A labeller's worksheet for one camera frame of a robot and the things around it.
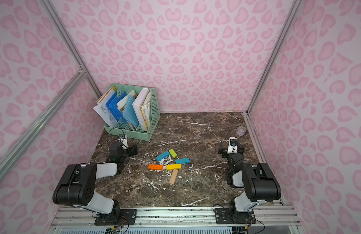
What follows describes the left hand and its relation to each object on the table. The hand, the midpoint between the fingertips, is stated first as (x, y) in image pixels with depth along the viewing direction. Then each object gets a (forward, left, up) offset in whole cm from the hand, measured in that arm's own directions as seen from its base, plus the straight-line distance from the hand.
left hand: (128, 142), depth 95 cm
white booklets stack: (+13, -11, +19) cm, 25 cm away
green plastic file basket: (+12, +3, -2) cm, 13 cm away
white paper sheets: (+15, +16, +15) cm, 27 cm away
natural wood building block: (-21, -30, -6) cm, 37 cm away
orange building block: (-14, -19, -6) cm, 24 cm away
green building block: (-5, -29, -5) cm, 30 cm away
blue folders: (+19, +11, +15) cm, 27 cm away
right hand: (-3, -64, +5) cm, 64 cm away
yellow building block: (-14, -29, -7) cm, 33 cm away
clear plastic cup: (+12, -77, -5) cm, 79 cm away
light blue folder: (+12, -2, +14) cm, 19 cm away
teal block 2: (-10, -35, -7) cm, 37 cm away
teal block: (-7, -22, -6) cm, 24 cm away
